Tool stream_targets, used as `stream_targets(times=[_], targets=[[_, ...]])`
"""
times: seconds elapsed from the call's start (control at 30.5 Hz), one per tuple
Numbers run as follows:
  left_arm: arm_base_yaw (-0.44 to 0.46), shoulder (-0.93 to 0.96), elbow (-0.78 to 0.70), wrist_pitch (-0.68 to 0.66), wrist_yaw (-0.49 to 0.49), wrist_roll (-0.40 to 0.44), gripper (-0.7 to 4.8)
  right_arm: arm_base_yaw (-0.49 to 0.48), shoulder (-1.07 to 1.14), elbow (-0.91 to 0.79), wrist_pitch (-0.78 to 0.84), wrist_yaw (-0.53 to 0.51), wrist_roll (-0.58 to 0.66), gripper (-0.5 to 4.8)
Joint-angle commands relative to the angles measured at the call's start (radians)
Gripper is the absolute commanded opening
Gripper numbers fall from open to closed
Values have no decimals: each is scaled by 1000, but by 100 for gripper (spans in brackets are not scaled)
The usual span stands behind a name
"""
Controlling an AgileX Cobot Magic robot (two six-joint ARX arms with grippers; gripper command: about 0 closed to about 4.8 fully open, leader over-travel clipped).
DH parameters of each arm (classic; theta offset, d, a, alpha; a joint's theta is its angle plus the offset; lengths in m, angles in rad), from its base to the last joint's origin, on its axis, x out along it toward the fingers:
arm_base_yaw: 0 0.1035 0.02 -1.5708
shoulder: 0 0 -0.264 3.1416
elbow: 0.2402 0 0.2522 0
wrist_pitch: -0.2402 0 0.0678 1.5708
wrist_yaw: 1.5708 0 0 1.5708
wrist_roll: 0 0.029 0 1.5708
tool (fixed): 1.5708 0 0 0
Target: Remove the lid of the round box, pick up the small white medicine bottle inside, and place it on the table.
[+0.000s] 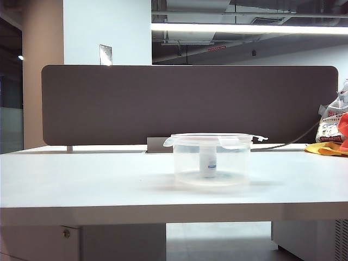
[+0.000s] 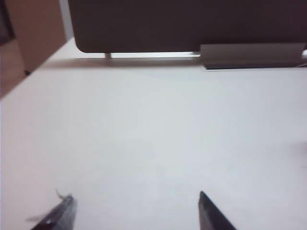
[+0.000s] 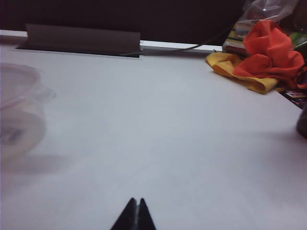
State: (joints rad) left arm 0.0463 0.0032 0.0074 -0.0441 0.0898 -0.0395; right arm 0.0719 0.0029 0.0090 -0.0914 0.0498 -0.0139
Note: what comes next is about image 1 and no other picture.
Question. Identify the round clear plastic box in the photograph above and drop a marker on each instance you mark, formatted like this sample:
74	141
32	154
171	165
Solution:
233	163

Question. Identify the red cloth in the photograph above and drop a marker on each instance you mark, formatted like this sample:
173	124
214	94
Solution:
344	127

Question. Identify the yellow orange cloth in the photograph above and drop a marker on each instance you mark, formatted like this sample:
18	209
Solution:
323	150

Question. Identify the small round lamp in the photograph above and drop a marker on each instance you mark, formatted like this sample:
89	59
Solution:
21	57

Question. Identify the white drawer cabinet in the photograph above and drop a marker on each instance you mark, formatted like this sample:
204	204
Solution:
122	242

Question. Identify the white vented cabinet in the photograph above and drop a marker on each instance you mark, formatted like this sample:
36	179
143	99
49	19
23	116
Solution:
304	236

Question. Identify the clear plastic snap lid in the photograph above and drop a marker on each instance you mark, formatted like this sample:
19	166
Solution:
204	137

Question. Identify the small white medicine bottle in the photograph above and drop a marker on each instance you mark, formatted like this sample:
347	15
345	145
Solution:
208	163

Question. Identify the long white ceiling light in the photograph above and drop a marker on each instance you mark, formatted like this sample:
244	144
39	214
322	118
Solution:
244	28

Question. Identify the grey fabric desk divider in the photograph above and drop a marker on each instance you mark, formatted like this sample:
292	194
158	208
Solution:
136	103

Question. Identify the round metal cabinet lock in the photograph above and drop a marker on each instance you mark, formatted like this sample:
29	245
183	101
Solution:
66	233

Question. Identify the white divider bracket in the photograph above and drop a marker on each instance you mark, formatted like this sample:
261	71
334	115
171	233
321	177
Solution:
69	148

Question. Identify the metal wall plate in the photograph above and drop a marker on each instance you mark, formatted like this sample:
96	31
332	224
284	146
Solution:
105	54

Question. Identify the printed plastic snack bag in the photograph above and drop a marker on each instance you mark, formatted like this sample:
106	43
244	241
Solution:
330	122

